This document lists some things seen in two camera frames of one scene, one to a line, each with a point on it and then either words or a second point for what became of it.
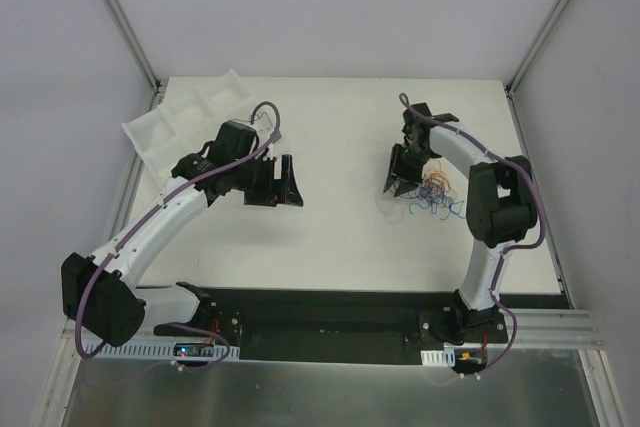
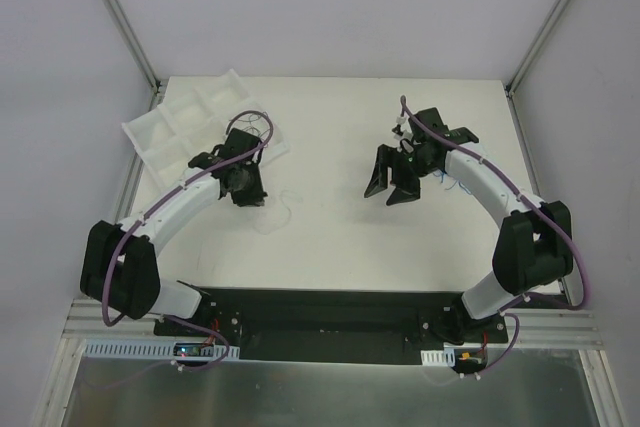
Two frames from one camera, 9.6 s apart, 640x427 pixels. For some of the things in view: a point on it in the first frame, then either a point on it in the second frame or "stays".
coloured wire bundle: x=437 y=193 to x=457 y=180
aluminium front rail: x=550 y=329 stays
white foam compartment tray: x=186 y=123 stays
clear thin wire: x=392 y=209 to x=289 y=211
